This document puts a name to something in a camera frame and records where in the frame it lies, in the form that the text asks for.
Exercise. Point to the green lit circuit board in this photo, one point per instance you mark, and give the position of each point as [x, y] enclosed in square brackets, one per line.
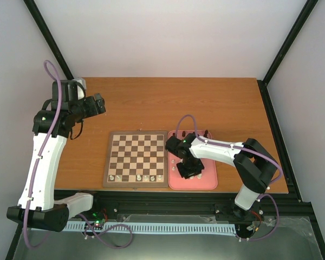
[100, 217]

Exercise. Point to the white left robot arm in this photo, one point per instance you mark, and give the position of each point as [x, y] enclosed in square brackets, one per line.
[52, 127]

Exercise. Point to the pink piece tray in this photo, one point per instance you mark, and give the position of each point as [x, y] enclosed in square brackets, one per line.
[206, 179]

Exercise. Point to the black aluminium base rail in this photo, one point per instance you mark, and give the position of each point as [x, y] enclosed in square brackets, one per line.
[222, 206]

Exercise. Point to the black frame post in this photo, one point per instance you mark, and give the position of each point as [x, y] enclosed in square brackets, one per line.
[48, 37]
[289, 40]

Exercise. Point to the light blue cable duct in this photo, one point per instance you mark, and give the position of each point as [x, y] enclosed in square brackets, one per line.
[167, 228]

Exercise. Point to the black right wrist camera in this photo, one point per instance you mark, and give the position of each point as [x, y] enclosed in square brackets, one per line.
[172, 145]

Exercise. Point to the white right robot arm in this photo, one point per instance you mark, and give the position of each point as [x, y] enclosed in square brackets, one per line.
[257, 169]

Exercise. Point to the left black frame post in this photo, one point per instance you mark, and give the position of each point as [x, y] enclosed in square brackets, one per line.
[48, 37]

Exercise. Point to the right black frame post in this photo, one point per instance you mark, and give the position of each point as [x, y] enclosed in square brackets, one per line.
[289, 40]

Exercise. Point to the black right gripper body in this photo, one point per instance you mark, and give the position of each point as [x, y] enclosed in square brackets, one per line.
[190, 168]

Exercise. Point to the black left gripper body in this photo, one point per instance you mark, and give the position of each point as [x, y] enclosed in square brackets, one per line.
[94, 109]

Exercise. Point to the wooden chessboard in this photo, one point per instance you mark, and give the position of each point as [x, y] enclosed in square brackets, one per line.
[136, 152]

